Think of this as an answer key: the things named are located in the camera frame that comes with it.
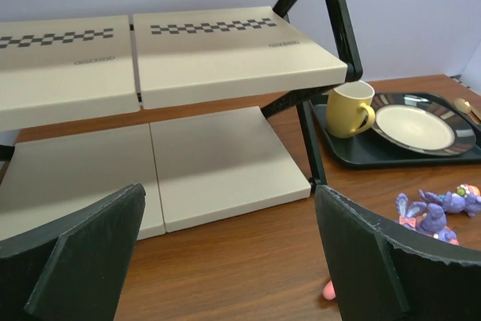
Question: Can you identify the black plastic tray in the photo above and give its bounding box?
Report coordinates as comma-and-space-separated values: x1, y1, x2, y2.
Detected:
310, 92, 480, 169

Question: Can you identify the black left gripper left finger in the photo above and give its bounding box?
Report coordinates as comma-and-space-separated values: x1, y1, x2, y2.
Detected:
1, 183, 146, 320

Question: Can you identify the yellow ceramic mug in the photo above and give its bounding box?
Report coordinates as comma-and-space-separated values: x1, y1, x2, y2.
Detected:
326, 80, 376, 138

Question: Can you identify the gold spoon green handle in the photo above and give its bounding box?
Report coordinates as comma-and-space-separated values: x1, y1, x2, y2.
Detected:
454, 98, 481, 124

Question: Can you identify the purple bunny holding cake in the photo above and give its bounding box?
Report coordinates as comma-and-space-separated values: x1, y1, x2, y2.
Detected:
418, 183, 480, 217

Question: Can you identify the striped rim dinner plate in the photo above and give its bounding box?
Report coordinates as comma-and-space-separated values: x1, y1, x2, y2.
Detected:
371, 93, 476, 157

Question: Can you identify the pink bunny green hat toy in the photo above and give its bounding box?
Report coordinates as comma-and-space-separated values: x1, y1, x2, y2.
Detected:
322, 280, 336, 301

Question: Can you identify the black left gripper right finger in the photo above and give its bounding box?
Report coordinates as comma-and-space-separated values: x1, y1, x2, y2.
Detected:
315, 185, 480, 320

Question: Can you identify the beige black three-tier shelf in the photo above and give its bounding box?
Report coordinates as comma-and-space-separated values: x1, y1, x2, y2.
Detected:
1, 0, 362, 239

